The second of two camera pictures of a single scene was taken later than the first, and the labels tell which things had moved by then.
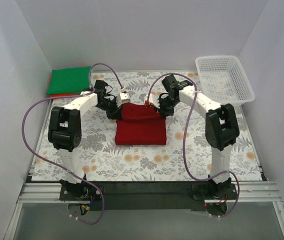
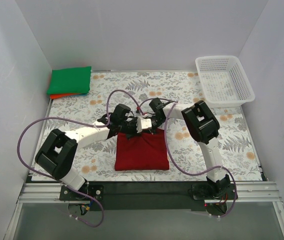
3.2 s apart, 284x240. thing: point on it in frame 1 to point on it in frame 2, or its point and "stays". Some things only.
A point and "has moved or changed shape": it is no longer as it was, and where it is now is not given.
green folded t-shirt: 69,80 stays
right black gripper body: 164,109 to 153,122
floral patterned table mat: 187,156 stays
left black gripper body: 114,113 to 131,125
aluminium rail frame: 249,192 stays
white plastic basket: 223,80 stays
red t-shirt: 140,125 has moved or changed shape
